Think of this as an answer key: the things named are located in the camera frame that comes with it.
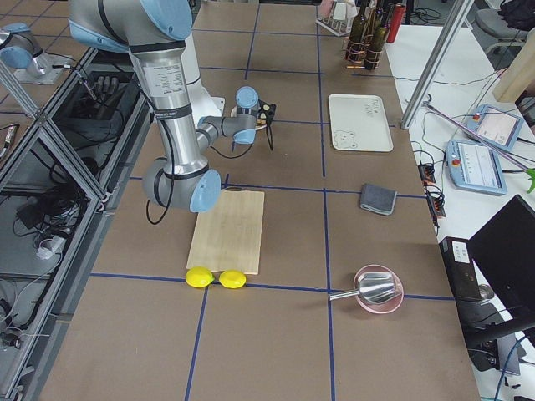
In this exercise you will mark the dark wine bottle back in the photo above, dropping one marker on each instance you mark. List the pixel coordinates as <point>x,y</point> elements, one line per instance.
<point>386,11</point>

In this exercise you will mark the wooden cutting board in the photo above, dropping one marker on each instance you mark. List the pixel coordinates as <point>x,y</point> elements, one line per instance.
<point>228,237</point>

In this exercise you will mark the green tipped metal stick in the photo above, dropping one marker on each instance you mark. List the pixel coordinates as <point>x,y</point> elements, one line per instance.
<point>486,142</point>

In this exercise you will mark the dark wine bottle front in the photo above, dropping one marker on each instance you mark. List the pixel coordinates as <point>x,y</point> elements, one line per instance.
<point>356,37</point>

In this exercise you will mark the dark wine bottle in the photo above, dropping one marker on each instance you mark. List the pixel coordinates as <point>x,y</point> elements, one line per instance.
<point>386,11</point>
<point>376,45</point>
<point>356,37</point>

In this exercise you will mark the cream bear tray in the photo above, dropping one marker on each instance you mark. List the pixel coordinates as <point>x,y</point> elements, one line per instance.
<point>359,123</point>

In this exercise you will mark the blue teach pendant far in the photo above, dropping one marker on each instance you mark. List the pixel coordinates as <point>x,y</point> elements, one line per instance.
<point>500,127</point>

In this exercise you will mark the dark wine bottle middle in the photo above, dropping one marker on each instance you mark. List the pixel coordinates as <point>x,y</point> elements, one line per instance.
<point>376,45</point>

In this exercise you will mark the pink cup large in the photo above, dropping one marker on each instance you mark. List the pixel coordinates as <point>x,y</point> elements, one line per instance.
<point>324,8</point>

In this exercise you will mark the metal scoop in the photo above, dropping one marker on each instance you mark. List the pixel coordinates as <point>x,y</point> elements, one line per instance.
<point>372,288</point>

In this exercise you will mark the aluminium frame post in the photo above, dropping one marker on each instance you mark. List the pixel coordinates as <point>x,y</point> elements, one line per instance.
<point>446,38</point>

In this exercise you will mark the blue teach pendant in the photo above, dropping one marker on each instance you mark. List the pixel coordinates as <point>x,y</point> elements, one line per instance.
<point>500,127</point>
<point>474,167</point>

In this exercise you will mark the grey folded cloth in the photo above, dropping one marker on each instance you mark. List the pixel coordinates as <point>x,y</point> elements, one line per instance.
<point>377,199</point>

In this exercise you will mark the black monitor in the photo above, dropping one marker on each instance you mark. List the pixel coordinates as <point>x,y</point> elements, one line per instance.
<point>503,250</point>

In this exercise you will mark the red cylinder bottle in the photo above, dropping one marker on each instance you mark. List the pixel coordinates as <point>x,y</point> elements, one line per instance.
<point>398,12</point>

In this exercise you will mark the copper wire bottle rack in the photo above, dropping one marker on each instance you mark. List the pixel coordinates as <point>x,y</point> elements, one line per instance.
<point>361,55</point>

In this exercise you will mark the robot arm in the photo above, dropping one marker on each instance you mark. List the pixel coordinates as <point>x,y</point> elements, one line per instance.
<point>21,51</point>
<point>157,37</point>

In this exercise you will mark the yellow lemon half right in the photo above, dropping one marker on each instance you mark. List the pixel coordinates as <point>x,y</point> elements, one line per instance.
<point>232,279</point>

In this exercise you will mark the pink bowl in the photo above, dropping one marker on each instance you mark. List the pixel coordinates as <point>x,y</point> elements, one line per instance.
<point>387,307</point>

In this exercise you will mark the blue teach pendant near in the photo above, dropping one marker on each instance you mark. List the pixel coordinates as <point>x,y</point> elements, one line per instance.
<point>474,167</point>

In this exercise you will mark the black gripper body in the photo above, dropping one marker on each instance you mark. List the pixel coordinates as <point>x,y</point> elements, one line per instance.
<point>269,133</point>

